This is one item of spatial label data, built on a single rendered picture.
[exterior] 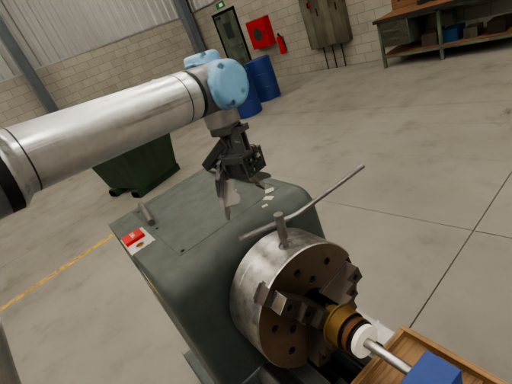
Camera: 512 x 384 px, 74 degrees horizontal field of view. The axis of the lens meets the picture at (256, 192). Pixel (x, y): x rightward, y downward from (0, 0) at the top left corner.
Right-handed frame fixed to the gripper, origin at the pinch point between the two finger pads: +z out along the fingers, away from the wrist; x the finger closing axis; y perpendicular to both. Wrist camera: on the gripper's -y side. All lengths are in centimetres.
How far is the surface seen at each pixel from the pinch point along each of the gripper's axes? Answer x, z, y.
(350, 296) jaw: 0.5, 23.6, 22.5
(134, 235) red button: -10.9, 6.9, -38.8
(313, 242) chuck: 1.0, 9.9, 16.0
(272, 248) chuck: -4.1, 8.9, 8.0
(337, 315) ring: -8.3, 20.7, 23.6
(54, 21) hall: 446, -222, -899
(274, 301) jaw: -13.8, 14.9, 13.0
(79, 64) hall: 456, -113, -895
